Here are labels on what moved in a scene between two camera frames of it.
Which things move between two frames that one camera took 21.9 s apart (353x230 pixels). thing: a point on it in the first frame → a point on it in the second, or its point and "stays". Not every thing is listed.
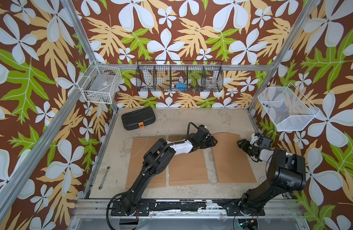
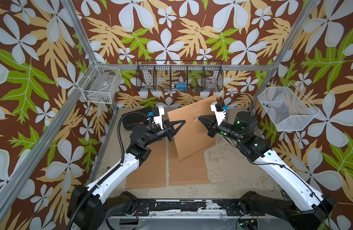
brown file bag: [189, 168] stays
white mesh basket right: [288, 109] stays
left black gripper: [212, 143] → [168, 130]
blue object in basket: [181, 86] stays
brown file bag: [233, 163] → [192, 137]
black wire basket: [179, 75] stays
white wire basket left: [100, 83] stays
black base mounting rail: [196, 207] stays
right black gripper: [243, 144] → [207, 120]
